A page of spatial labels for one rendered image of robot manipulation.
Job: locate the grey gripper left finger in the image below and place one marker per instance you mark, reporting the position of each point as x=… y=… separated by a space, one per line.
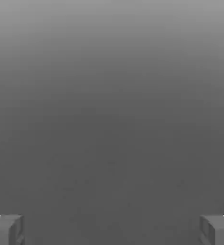
x=2 y=231

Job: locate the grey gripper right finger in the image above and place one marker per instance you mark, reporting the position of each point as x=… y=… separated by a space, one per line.
x=220 y=231

